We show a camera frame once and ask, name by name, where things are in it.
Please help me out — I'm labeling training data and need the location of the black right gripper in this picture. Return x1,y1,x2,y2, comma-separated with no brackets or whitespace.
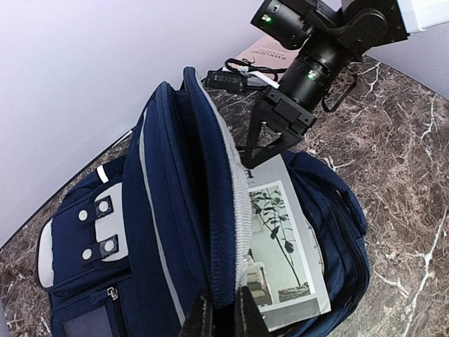
243,88,316,167

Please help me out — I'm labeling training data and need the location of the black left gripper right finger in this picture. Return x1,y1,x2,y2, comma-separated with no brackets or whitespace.
234,286,269,337

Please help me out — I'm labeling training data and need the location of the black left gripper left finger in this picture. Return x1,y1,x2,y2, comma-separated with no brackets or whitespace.
178,290,214,337

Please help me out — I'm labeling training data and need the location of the grey ianra magazine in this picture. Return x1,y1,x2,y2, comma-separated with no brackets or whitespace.
247,156,330,332

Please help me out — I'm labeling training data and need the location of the pink book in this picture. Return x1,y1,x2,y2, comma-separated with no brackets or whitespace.
224,35,298,81

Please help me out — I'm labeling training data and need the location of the navy blue student backpack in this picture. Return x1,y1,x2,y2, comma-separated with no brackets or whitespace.
36,67,370,336

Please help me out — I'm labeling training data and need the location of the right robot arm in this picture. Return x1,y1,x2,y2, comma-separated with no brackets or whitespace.
241,1,448,169

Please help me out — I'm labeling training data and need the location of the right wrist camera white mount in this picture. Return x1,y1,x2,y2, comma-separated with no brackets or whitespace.
203,58,287,93

